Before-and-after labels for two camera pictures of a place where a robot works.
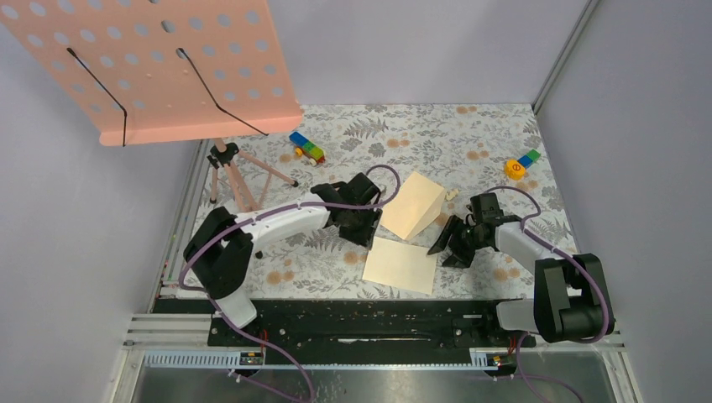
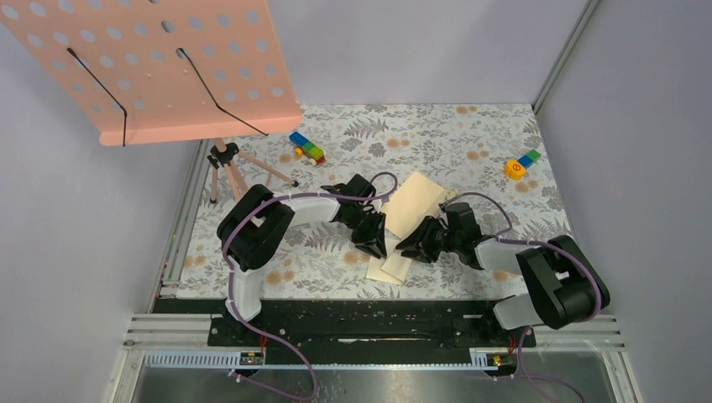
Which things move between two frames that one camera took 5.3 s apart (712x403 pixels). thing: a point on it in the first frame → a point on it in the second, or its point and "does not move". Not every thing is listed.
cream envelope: [413, 206] does not move
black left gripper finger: [358, 225] does not move
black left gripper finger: [378, 213] → [377, 248]
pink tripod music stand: [149, 71] does not move
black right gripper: [460, 258] → [421, 234]
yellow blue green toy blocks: [515, 169] does not move
